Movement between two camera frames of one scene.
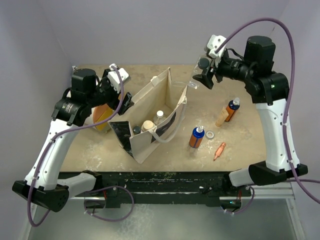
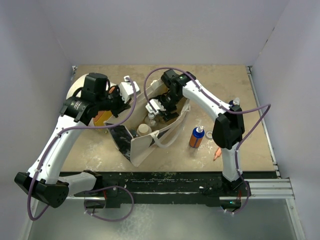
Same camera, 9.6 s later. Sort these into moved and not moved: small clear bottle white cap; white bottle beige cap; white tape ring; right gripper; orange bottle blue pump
Moved: right gripper; small clear bottle white cap; white bottle beige cap
Not moved: white tape ring; orange bottle blue pump
